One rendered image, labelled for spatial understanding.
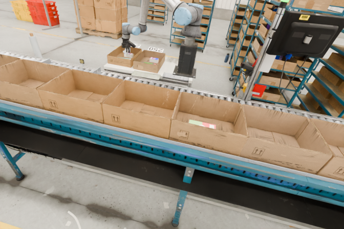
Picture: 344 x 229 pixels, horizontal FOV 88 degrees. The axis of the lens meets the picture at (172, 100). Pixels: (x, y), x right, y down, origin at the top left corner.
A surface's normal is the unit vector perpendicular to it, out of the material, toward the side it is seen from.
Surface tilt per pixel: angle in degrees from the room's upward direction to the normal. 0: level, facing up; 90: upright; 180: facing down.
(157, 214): 0
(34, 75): 90
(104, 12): 91
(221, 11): 90
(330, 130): 90
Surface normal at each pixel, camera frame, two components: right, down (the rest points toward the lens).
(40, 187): 0.11, -0.81
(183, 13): -0.47, 0.50
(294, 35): 0.13, 0.64
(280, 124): -0.22, 0.53
